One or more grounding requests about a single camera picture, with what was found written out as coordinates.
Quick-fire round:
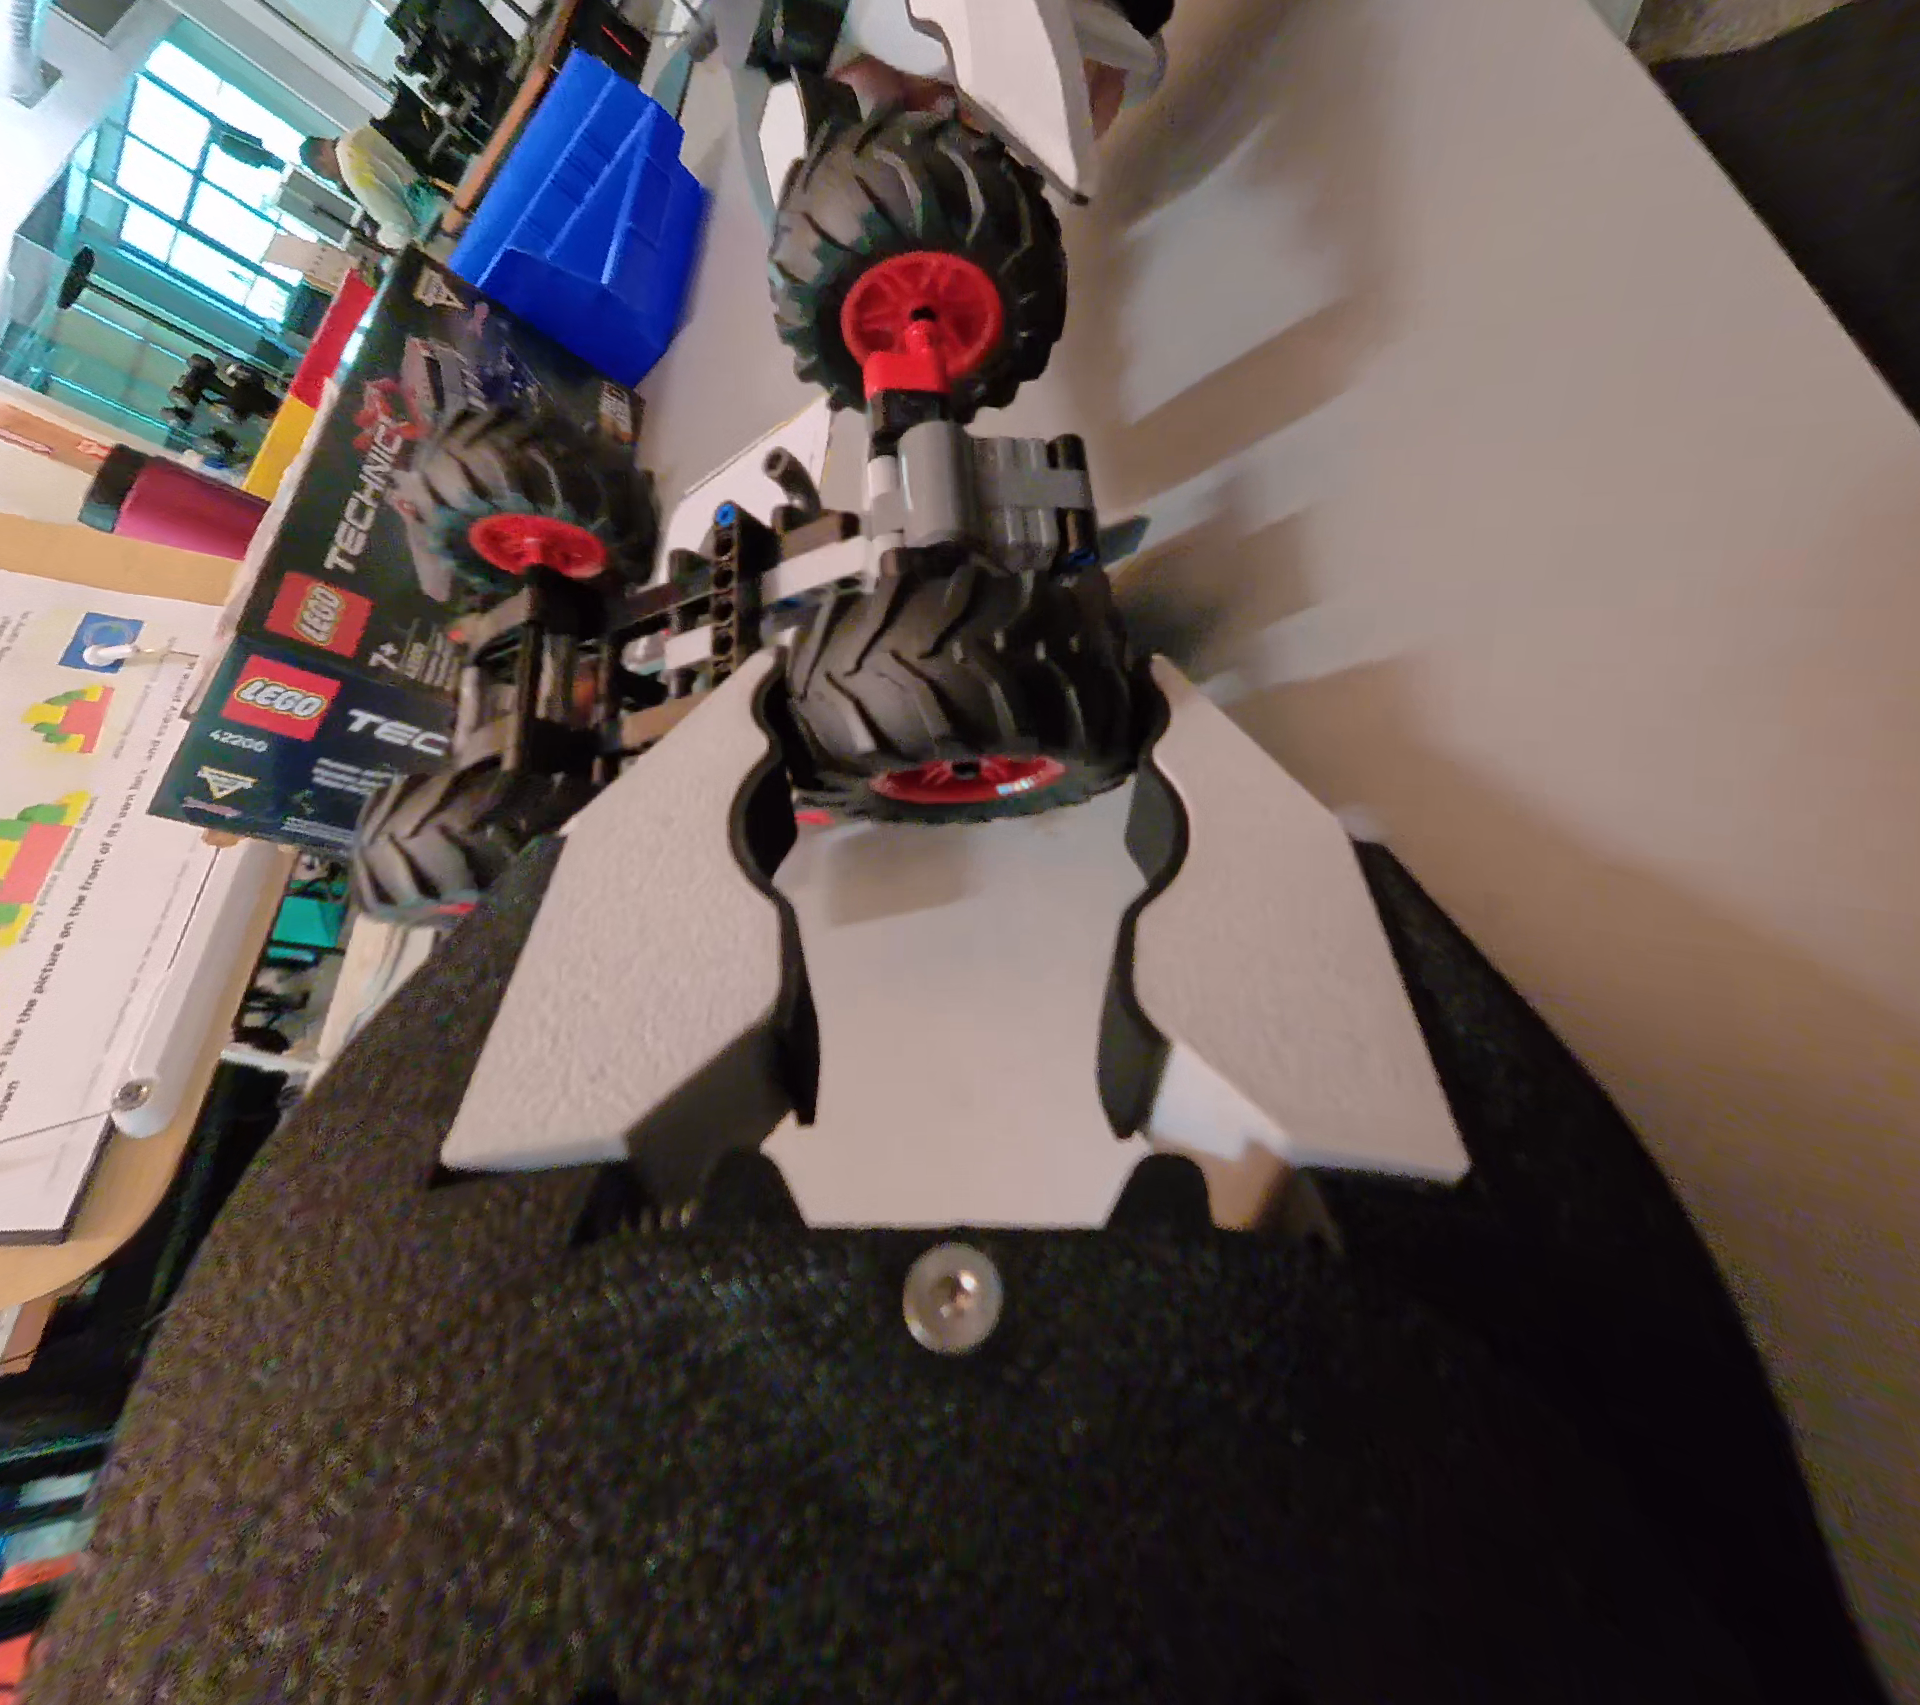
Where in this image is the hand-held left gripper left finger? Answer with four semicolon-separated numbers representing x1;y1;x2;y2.
438;652;827;1227

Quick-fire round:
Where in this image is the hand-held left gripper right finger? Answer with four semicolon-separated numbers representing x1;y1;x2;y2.
1094;655;1471;1234

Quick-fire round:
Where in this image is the small black wheel red hub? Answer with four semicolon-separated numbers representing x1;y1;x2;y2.
347;756;594;925
408;401;662;609

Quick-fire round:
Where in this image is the toy brick monster truck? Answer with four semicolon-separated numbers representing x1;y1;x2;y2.
347;104;1150;926

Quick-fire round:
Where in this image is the grey desk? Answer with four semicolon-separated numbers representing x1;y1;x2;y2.
306;0;1920;1693

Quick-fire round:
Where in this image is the blue storage bin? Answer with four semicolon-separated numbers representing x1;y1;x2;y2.
445;46;707;385

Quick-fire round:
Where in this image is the open instruction booklet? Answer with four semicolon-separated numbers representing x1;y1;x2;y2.
665;391;835;536

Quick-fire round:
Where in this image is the black toy set box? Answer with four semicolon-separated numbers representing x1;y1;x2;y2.
149;250;654;855

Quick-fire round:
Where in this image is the red storage box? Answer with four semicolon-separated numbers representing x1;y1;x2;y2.
240;264;380;505

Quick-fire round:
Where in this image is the printed brick instruction sheet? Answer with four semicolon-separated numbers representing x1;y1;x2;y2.
0;564;227;1242

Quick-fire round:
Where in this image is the maroon bottle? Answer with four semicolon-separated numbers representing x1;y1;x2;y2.
77;448;275;563

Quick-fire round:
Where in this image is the instruction sheet on board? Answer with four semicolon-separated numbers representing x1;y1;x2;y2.
0;512;293;1302

